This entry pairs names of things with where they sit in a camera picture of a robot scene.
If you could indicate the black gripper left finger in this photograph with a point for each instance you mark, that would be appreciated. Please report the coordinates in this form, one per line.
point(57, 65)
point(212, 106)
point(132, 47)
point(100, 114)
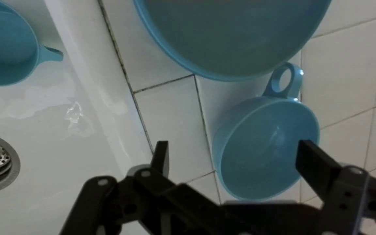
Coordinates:
point(109, 204)

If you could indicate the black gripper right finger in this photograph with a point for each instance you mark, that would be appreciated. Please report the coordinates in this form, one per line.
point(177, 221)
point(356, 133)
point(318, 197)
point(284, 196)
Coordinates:
point(352, 200)

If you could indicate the blue plastic bowl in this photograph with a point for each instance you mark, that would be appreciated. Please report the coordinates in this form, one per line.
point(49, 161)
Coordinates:
point(231, 39)

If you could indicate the white double kitchen sink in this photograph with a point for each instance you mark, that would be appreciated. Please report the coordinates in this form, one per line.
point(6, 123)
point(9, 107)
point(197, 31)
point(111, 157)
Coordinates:
point(57, 131)

